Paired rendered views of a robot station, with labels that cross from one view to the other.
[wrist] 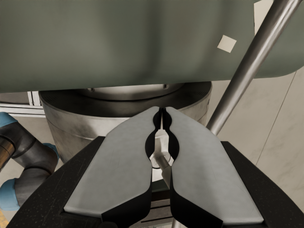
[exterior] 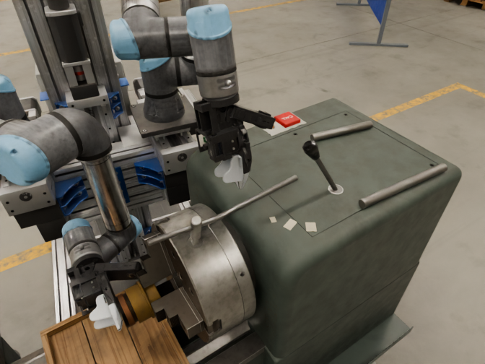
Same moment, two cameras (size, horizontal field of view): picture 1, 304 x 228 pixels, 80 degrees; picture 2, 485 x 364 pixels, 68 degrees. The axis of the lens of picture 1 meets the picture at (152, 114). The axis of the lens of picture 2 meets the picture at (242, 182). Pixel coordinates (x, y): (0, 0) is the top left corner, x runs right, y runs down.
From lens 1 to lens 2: 0.78 m
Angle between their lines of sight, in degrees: 76
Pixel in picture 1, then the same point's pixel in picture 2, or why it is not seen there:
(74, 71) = (229, 188)
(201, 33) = (269, 210)
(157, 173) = (182, 245)
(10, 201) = (80, 222)
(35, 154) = (108, 249)
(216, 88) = not seen: outside the picture
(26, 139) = (122, 242)
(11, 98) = not seen: hidden behind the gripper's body
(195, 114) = (232, 253)
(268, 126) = not seen: outside the picture
